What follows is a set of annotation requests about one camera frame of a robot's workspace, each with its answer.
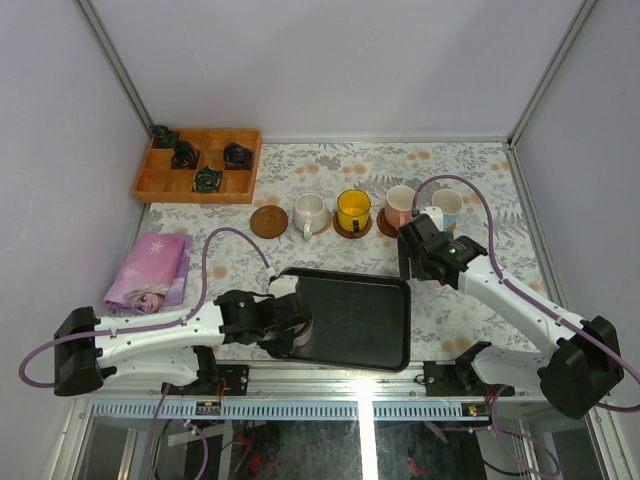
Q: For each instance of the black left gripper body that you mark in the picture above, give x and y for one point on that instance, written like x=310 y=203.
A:
x=292 y=317

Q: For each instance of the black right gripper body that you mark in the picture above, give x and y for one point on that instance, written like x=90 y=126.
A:
x=418 y=269

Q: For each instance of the lilac purple mug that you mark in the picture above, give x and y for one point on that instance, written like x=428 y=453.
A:
x=303 y=334

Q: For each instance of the dark wooden coaster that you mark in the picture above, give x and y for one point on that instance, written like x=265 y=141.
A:
x=269 y=222
x=384 y=226
x=348 y=234

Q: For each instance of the pink mug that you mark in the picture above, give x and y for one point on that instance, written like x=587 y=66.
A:
x=398 y=205

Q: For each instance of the light blue mug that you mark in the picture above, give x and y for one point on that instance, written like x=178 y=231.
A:
x=451 y=204

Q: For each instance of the yellow enamel mug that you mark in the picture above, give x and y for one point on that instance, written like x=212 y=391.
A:
x=353 y=210

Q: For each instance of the black serving tray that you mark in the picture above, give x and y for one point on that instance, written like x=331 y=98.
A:
x=359 y=321

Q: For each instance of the woven rattan coaster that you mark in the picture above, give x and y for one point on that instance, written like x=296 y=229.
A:
x=325 y=227

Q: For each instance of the cream white mug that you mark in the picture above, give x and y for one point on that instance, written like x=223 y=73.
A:
x=310 y=215

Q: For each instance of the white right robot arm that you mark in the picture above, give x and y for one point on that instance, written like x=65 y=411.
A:
x=574 y=365

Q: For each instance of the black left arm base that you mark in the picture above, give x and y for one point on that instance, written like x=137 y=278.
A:
x=225 y=380

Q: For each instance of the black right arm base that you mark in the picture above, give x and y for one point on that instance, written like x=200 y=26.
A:
x=457 y=378

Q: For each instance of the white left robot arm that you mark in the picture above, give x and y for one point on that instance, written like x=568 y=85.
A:
x=174 y=347

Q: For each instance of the purple princess print cloth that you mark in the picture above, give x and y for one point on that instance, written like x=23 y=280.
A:
x=153 y=274

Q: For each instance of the black green rolled item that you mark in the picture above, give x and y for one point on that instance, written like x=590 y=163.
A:
x=207 y=180

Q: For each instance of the black rolled item right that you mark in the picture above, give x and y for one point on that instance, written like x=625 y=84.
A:
x=237 y=157

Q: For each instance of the wooden compartment tray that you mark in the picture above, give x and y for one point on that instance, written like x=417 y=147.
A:
x=158 y=183

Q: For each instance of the black rolled item corner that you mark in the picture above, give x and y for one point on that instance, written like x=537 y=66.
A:
x=161 y=131

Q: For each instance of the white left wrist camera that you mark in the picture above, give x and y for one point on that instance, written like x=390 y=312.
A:
x=283 y=285

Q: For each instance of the right aluminium frame post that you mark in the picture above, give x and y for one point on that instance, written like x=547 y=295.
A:
x=560 y=54

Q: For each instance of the aluminium frame post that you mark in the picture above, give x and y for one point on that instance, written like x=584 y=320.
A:
x=111 y=55
x=560 y=54

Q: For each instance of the left aluminium frame post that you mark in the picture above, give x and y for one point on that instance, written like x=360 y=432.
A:
x=111 y=55

